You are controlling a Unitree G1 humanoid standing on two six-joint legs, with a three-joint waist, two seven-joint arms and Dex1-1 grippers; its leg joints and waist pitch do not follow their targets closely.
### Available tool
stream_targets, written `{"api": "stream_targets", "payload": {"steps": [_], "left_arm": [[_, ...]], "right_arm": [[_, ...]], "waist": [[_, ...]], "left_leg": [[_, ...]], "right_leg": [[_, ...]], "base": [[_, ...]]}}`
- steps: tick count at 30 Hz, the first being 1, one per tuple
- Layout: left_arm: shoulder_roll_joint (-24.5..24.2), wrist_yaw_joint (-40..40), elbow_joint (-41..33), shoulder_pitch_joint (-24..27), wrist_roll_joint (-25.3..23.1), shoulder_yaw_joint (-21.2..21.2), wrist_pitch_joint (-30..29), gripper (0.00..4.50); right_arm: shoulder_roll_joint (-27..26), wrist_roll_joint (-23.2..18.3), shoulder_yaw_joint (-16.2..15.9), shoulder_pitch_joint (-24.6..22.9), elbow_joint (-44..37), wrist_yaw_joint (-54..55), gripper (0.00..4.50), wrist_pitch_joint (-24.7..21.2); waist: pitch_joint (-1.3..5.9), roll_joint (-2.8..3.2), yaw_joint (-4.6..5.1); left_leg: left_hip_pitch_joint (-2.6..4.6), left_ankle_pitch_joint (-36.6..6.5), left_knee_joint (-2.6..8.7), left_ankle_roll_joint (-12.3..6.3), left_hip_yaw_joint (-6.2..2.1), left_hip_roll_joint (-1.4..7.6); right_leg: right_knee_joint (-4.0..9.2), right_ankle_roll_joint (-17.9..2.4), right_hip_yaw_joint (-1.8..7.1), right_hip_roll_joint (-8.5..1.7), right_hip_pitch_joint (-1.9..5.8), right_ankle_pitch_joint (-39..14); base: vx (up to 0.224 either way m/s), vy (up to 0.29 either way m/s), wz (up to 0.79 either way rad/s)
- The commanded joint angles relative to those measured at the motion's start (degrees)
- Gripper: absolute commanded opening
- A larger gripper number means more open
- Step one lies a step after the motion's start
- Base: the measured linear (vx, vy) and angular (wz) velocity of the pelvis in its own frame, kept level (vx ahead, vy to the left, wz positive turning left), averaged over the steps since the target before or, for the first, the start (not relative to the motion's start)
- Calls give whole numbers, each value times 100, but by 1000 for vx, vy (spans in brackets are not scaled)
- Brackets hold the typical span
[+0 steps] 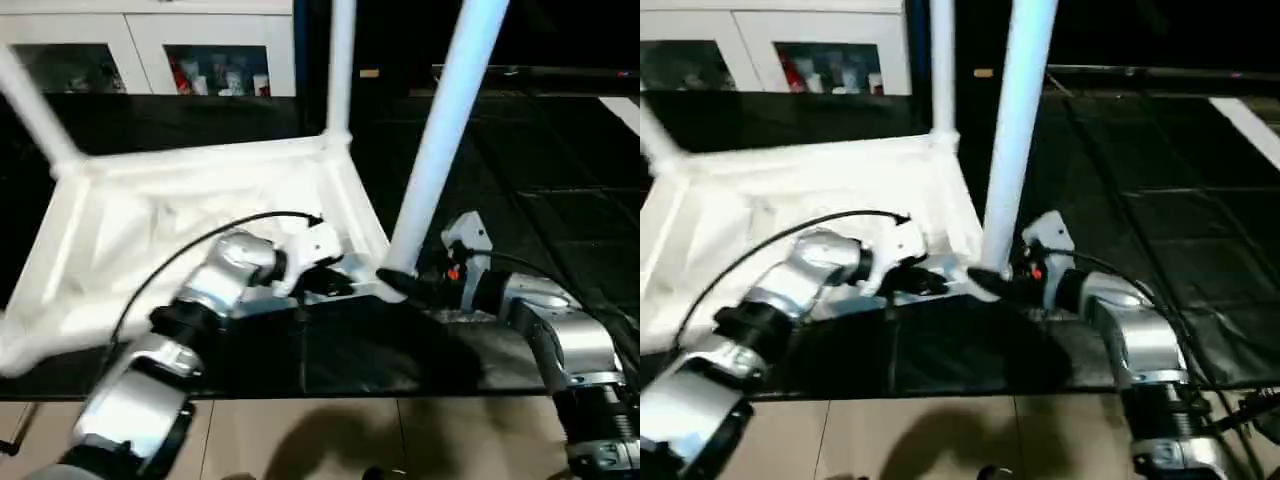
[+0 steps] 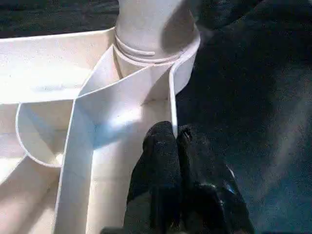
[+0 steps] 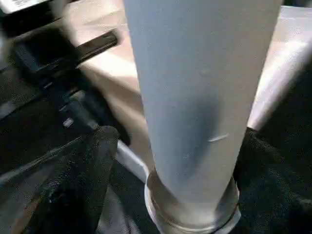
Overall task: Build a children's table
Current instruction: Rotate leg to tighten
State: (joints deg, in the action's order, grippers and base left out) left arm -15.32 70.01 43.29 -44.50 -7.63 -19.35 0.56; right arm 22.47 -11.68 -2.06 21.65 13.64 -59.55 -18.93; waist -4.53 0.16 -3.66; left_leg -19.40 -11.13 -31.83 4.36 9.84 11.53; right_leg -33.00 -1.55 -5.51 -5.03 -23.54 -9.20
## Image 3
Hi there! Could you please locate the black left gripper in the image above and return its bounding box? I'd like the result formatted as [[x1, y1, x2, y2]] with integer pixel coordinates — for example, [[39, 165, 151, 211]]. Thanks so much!
[[14, 31, 130, 144]]

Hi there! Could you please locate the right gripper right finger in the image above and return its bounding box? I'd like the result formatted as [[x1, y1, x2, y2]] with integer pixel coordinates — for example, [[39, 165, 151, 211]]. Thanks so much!
[[233, 128, 312, 234]]

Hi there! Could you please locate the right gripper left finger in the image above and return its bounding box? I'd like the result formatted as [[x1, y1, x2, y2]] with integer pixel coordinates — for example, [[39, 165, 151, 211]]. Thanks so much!
[[0, 125, 119, 234]]

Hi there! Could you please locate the white plastic table top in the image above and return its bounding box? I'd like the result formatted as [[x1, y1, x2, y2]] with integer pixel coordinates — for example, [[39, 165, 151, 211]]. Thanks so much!
[[63, 0, 312, 232]]

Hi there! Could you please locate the white plastic table leg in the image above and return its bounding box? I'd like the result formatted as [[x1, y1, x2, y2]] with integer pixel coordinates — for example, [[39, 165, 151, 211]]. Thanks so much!
[[123, 0, 283, 225]]

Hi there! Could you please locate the black work mat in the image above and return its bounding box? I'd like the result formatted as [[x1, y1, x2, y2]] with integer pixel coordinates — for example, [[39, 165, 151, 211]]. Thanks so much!
[[0, 60, 312, 234]]

